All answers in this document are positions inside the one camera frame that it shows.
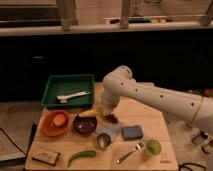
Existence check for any orange bowl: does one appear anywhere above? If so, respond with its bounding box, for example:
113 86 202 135
41 110 70 137

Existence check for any purple bowl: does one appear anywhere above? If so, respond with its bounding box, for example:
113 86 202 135
72 115 97 136

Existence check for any blue sponge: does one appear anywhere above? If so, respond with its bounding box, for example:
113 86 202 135
122 125 143 140

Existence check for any orange fruit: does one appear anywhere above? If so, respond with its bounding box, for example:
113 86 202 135
53 114 66 127

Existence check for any metal fork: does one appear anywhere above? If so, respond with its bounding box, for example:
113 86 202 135
116 141 145 164

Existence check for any green cup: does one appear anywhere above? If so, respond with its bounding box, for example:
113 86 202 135
144 139 161 158

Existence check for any green chili pepper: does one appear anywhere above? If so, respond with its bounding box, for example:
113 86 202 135
67 150 96 167

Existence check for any grey cloth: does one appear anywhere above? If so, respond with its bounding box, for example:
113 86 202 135
95 124 122 141

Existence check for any green plastic tray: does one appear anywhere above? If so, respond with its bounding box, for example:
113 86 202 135
41 74 95 110

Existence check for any white brush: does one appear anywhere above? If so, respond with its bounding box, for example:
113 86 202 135
56 91 91 103

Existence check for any metal cup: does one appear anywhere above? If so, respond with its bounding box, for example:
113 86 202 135
97 133 111 149

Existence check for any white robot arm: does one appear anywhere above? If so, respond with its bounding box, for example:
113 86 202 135
101 65 213 136

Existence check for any dark grape bunch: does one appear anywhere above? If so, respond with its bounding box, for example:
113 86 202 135
104 114 118 123

